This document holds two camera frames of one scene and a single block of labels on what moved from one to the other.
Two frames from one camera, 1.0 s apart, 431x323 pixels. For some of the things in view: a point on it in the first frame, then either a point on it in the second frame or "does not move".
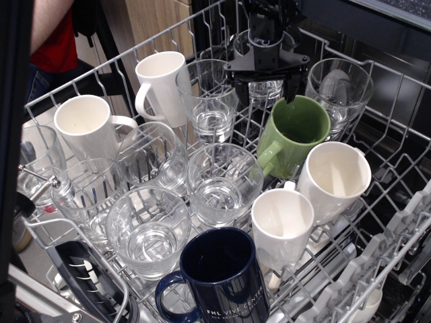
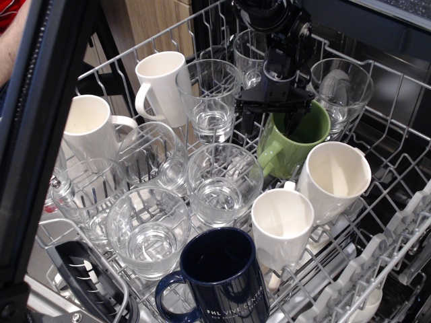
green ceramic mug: [287, 133] does not move
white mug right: [333, 177] does not move
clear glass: [41, 150] to [60, 193]
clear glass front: [147, 228] does not move
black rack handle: [100, 291] does not move
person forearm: [48, 14] to [10, 41]
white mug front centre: [282, 221] does not move
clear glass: [151, 155] does not move
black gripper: [268, 60] to [280, 91]
